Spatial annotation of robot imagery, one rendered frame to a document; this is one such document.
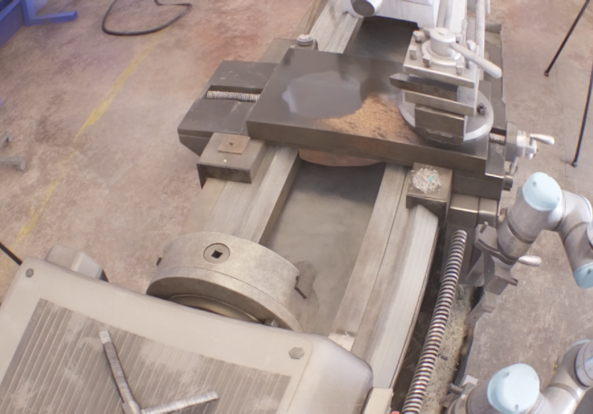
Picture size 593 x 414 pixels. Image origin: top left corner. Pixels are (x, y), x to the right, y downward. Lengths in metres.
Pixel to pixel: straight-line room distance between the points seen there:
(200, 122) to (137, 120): 1.58
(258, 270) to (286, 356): 0.28
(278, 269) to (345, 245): 0.65
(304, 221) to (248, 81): 0.40
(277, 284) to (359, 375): 0.28
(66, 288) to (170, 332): 0.16
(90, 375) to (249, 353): 0.19
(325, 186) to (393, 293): 0.47
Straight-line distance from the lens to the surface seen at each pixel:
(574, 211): 1.37
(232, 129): 1.73
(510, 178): 1.89
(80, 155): 3.27
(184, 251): 1.03
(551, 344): 2.40
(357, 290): 1.43
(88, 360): 0.78
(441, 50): 1.47
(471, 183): 1.63
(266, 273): 1.00
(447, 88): 1.48
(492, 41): 3.03
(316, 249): 1.65
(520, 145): 1.69
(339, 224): 1.69
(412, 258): 1.46
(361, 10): 1.78
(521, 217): 1.32
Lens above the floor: 1.96
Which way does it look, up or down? 45 degrees down
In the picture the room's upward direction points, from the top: 7 degrees counter-clockwise
